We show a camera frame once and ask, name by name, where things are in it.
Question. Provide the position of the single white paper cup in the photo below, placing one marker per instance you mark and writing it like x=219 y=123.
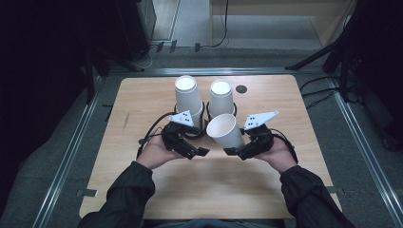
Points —
x=228 y=134

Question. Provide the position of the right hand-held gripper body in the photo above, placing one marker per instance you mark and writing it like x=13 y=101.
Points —
x=261 y=136

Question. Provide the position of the black round table grommet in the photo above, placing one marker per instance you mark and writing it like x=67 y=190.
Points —
x=241 y=89

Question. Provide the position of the person's left hand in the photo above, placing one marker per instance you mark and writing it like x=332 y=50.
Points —
x=155 y=155

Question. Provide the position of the short stack of white cups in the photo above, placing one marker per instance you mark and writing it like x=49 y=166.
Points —
x=220 y=101

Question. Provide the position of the light wooden furniture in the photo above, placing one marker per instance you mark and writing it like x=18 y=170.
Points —
x=323 y=19

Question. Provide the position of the black tripod stand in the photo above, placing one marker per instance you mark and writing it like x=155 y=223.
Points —
x=320 y=53

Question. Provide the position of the metal floor rail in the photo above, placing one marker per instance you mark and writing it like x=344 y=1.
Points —
x=364 y=152
x=65 y=164

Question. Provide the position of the black cabinet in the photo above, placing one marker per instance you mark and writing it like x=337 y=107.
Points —
x=136 y=28

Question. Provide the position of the tall stack of white cups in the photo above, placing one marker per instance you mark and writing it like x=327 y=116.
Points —
x=186 y=95

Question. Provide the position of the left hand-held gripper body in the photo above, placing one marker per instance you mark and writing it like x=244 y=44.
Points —
x=177 y=129

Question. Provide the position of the person's right hand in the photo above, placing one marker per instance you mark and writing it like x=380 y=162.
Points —
x=280 y=156

